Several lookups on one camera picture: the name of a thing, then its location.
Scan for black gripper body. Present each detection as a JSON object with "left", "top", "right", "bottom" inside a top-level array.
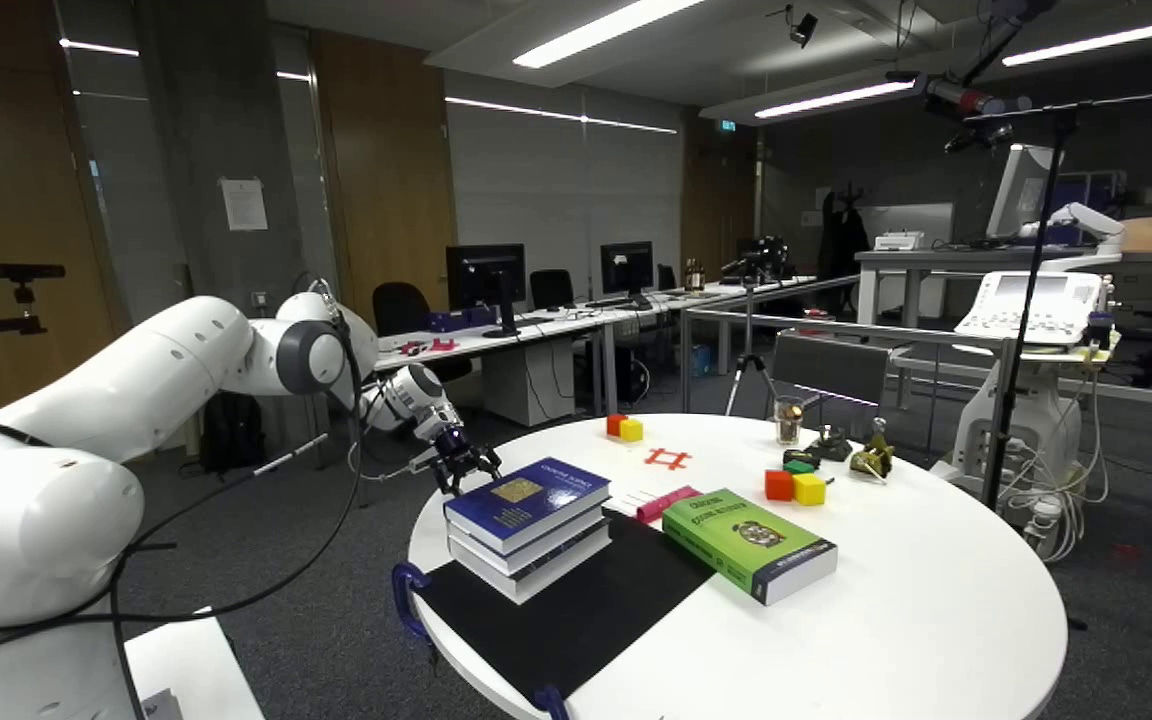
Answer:
[{"left": 431, "top": 433, "right": 500, "bottom": 494}]

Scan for blue top book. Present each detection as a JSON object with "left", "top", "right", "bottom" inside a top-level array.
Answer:
[{"left": 444, "top": 455, "right": 606, "bottom": 551}]

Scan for black bottom book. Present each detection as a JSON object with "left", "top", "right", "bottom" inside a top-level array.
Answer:
[{"left": 450, "top": 528, "right": 610, "bottom": 605}]

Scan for white book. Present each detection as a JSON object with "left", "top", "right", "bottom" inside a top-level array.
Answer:
[{"left": 450, "top": 514, "right": 606, "bottom": 578}]

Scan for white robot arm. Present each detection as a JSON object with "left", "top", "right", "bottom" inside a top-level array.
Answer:
[{"left": 0, "top": 284, "right": 484, "bottom": 720}]

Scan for blue clamp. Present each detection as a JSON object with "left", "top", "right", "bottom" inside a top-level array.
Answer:
[{"left": 389, "top": 559, "right": 427, "bottom": 642}]

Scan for black office chair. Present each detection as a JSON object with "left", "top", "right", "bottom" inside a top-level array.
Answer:
[{"left": 373, "top": 279, "right": 431, "bottom": 337}]

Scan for red and yellow blocks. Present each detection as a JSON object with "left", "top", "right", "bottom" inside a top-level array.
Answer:
[{"left": 604, "top": 417, "right": 642, "bottom": 444}]

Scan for black computer monitor left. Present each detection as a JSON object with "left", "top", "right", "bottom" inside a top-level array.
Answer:
[{"left": 447, "top": 245, "right": 525, "bottom": 337}]

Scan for black computer monitor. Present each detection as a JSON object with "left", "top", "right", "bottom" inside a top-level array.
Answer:
[
  {"left": 447, "top": 245, "right": 525, "bottom": 337},
  {"left": 601, "top": 242, "right": 653, "bottom": 310}
]

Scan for pink flat block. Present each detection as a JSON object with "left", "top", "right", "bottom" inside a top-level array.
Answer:
[{"left": 636, "top": 486, "right": 700, "bottom": 523}]

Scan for black mat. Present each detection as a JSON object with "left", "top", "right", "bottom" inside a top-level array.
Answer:
[{"left": 420, "top": 514, "right": 712, "bottom": 706}]

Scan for black computer monitor right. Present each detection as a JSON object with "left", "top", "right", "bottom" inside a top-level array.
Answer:
[{"left": 601, "top": 242, "right": 653, "bottom": 310}]

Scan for green book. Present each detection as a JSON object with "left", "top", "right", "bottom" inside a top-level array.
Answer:
[{"left": 662, "top": 489, "right": 839, "bottom": 605}]

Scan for small glass jar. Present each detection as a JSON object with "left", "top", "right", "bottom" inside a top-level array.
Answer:
[{"left": 775, "top": 406, "right": 804, "bottom": 444}]

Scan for green orange yellow blocks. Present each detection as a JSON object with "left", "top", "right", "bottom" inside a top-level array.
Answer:
[{"left": 762, "top": 455, "right": 829, "bottom": 509}]

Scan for round white table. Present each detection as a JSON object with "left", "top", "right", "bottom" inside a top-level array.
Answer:
[{"left": 405, "top": 409, "right": 1072, "bottom": 720}]

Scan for white medical cart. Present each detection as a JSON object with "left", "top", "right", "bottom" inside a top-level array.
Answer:
[{"left": 930, "top": 200, "right": 1125, "bottom": 563}]

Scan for camera tripod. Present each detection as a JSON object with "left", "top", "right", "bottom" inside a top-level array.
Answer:
[{"left": 918, "top": 76, "right": 1072, "bottom": 506}]

